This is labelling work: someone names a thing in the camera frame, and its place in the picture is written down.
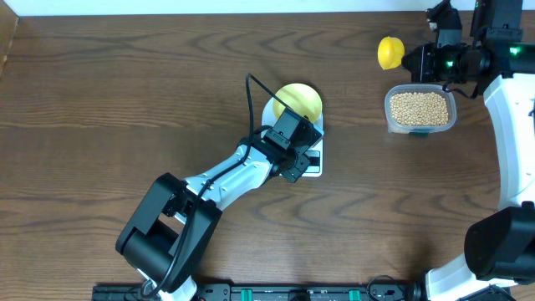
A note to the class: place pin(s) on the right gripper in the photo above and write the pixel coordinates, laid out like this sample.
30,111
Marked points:
421,73

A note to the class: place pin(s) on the yellow scoop cup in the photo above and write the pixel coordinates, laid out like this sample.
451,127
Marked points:
390,53

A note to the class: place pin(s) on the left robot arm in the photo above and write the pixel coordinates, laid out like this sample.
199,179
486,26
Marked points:
169,231

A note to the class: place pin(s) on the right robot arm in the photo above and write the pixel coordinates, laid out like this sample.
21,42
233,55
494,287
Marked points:
498,250

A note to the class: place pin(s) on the white digital kitchen scale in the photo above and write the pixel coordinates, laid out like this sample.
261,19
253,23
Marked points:
315,153

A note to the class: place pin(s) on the pale yellow bowl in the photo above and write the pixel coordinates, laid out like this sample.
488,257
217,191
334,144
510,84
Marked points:
303,99

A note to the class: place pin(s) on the soybeans in container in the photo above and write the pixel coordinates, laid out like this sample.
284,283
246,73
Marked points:
419,109

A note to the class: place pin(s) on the clear plastic bean container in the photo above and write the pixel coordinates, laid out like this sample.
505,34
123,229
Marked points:
394,127

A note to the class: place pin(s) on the green tape strip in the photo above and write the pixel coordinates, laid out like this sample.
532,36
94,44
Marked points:
419,134

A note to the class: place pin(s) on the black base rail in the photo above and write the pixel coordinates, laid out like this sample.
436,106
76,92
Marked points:
381,290

